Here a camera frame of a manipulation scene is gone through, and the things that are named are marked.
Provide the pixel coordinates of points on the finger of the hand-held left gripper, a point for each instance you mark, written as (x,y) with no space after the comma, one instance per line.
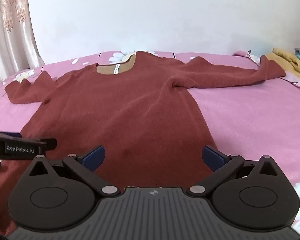
(50,145)
(8,134)

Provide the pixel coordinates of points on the rust brown sweater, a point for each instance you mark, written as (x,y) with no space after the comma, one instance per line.
(130,100)

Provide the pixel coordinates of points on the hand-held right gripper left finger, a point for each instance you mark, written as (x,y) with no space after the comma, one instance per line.
(95,158)

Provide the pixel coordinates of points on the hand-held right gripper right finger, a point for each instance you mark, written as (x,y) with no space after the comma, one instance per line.
(212,158)

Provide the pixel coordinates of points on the beige patterned curtain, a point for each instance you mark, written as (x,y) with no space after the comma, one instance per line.
(10,30)

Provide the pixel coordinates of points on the pink floral blanket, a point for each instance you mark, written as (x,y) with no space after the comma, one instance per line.
(245,120)

